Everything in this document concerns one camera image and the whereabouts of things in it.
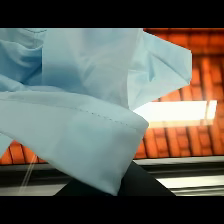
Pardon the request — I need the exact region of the light blue shirt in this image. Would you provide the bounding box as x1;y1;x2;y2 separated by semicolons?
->
0;28;194;197

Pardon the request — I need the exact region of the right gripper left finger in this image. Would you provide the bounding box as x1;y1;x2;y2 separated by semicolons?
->
54;177;114;197

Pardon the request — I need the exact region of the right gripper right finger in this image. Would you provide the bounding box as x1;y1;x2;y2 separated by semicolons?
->
118;160;176;197

